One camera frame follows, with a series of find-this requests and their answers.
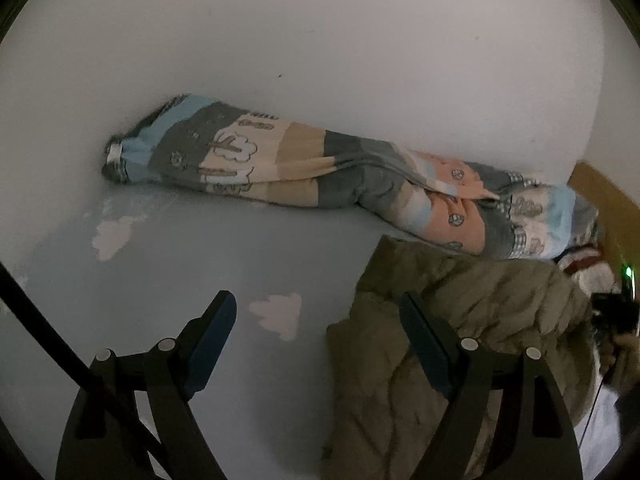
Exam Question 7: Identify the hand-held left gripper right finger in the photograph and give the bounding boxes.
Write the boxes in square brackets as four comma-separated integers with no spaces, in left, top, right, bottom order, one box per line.
[400,291,583,480]

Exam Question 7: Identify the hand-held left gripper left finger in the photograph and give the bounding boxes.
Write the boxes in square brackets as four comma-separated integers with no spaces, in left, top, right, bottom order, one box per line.
[55,290,237,480]

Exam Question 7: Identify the olive hooded puffer jacket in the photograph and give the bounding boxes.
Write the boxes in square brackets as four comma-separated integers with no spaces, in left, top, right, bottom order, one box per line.
[320,234,640,480]

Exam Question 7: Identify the red and white knit blanket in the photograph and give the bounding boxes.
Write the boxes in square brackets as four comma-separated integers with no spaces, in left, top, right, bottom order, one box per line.
[557,245,618,296]

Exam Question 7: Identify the light blue cloud-print bed sheet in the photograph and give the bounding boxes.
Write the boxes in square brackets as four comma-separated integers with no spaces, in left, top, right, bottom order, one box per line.
[0,180,626,480]

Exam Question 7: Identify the wooden headboard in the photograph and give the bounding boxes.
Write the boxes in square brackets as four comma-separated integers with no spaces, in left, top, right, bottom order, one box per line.
[569,160,640,286]

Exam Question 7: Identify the patchwork printed quilt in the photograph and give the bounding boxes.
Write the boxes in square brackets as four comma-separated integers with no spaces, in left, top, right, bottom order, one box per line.
[101,93,601,262]

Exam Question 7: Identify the black cable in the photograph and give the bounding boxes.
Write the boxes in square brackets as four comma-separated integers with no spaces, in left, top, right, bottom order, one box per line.
[0,262,168,463]

